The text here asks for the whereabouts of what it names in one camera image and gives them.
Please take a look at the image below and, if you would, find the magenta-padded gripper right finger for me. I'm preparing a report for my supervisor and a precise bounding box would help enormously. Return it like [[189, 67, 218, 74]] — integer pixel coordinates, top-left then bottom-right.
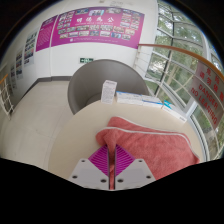
[[114, 144, 157, 191]]

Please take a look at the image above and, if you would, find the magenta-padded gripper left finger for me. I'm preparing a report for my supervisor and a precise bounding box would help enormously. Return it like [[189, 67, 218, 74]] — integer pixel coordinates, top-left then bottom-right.
[[68, 144, 110, 191]]

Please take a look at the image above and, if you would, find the pink towel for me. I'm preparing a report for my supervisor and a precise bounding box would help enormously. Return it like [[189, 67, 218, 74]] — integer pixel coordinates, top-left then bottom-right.
[[95, 116, 201, 191]]

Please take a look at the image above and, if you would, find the flat white blue box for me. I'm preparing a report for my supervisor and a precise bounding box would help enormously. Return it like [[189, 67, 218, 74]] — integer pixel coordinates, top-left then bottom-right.
[[115, 91, 144, 106], [162, 99, 188, 124], [141, 94, 165, 109]]

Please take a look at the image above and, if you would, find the small upright white box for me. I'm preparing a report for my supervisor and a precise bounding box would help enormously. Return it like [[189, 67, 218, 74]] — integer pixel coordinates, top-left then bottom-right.
[[100, 79, 118, 105]]

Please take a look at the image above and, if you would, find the grey tub chair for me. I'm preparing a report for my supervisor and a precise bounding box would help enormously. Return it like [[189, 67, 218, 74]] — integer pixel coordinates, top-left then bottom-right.
[[67, 59, 150, 115]]

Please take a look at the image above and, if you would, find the green exit sign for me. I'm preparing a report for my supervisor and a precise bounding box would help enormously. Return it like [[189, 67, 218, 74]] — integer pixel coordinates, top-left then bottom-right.
[[79, 57, 95, 64]]

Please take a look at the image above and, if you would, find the white red warning sign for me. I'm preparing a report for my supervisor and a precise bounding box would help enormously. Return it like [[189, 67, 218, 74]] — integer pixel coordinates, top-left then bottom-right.
[[188, 61, 224, 129]]

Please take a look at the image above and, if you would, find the white stair railing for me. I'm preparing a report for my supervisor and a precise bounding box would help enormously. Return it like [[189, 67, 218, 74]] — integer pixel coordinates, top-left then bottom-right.
[[0, 73, 15, 118]]

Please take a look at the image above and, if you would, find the white railing with wooden handrail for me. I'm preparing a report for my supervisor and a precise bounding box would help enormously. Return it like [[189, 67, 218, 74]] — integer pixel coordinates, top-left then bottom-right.
[[133, 43, 224, 161]]

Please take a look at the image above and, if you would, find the large magenta photo poster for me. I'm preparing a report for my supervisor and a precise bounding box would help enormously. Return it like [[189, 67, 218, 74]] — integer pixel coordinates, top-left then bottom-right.
[[50, 6, 146, 50]]

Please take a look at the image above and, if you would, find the narrow magenta text poster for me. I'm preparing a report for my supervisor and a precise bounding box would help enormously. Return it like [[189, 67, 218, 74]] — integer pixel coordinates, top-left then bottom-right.
[[35, 15, 58, 53]]

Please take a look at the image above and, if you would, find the white photo wall poster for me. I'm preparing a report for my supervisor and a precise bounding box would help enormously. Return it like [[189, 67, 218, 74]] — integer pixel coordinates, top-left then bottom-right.
[[9, 64, 17, 91], [14, 49, 25, 81], [23, 31, 38, 67]]

